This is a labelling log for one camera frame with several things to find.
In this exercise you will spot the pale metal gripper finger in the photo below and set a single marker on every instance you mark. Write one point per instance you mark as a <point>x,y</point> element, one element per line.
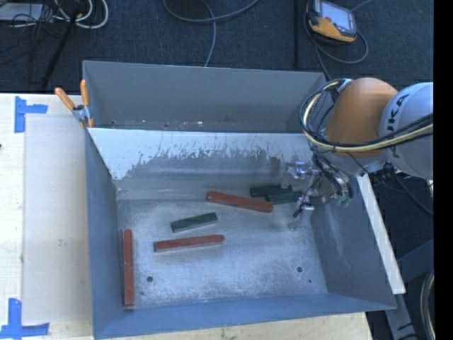
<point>301,170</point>
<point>303,212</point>

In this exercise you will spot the dark green flat block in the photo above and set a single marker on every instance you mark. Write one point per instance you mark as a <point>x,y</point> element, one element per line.
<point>194,222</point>
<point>283,198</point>
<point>269,190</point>

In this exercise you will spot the red-brown flat block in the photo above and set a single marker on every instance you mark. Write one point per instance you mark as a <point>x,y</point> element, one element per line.
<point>239,201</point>
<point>128,267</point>
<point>189,243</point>

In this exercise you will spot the grey metal bin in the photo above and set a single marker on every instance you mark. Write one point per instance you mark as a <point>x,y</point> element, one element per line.
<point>247,271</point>

